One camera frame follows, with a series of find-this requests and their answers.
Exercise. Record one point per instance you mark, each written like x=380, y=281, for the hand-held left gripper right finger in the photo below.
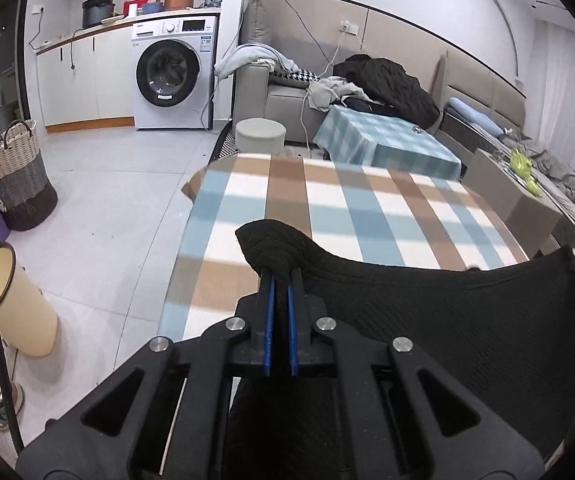
x=293, y=330

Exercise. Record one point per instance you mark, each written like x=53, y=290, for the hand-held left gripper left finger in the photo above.
x=267, y=330

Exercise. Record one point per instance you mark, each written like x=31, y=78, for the black knitted sweater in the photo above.
x=417, y=320

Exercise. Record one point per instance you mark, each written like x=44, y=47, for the grey blanket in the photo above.
x=562, y=180

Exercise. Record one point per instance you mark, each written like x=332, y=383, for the beige cardboard box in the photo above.
x=512, y=210

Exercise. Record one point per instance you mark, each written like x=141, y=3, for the lime green toy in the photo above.
x=520, y=162
x=532, y=186

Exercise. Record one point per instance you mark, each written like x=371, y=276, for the brown blue checked tablecloth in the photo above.
x=317, y=195

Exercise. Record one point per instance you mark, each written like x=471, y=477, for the black white striped rug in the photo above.
x=227, y=145

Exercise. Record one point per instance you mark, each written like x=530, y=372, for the round grey stool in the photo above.
x=260, y=135

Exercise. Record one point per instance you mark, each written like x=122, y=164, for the light blue pillow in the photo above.
x=475, y=116

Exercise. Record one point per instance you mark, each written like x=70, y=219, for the teal checked tablecloth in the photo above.
x=392, y=140

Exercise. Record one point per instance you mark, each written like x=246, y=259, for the beige sofa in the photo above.
x=287, y=105

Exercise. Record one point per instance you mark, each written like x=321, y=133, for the grey garment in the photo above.
x=327, y=91

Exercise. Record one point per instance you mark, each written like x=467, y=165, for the white washing machine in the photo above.
x=187, y=100

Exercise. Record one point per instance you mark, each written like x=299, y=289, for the cream waste bin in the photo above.
x=22, y=315

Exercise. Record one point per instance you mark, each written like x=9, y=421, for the houndstooth pillow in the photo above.
x=302, y=75

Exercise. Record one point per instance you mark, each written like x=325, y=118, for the black coat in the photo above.
x=387, y=85

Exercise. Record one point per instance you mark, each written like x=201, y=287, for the light blue blanket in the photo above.
x=247, y=57

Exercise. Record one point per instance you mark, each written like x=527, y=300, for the two-tone wicker basket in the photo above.
x=22, y=185

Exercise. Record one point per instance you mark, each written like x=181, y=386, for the grey cushion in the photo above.
x=257, y=22

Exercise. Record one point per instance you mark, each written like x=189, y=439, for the white base cabinet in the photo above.
x=82, y=80

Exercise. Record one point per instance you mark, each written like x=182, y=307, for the copper cooking pot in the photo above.
x=180, y=1

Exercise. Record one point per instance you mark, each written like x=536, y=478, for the blue bowl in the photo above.
x=152, y=8

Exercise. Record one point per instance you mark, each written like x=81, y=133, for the red plastic basket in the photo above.
x=135, y=7

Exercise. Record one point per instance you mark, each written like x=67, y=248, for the black cooking pot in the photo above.
x=97, y=12

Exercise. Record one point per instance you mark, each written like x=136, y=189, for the dark glass door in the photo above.
x=9, y=70

